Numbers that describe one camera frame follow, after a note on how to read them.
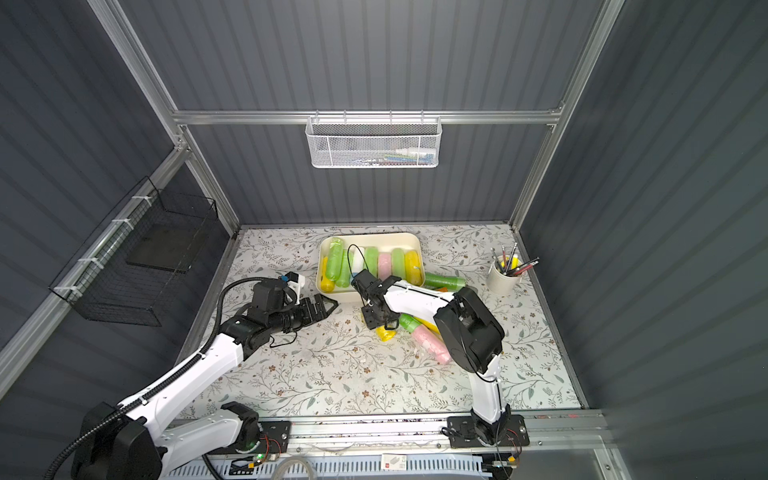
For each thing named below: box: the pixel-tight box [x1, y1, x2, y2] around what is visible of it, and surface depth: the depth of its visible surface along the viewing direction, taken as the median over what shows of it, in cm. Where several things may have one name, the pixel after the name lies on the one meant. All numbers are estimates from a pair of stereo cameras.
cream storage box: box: [316, 232, 425, 302], surface depth 107 cm
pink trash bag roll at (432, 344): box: [412, 324, 451, 365], surface depth 88 cm
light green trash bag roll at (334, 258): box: [326, 237, 344, 281], surface depth 104 cm
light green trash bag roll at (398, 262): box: [392, 248, 405, 279], surface depth 107 cm
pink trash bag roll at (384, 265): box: [378, 252, 392, 281], surface depth 107 cm
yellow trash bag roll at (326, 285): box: [320, 256, 335, 293], surface depth 101 cm
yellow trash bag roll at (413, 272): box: [405, 250, 423, 286], surface depth 106 cm
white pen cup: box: [487, 254, 525, 294], surface depth 98 cm
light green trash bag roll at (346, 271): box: [335, 256, 354, 288], surface depth 103 cm
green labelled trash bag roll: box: [399, 313, 422, 334], surface depth 91 cm
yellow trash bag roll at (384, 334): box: [375, 325, 397, 342], surface depth 91 cm
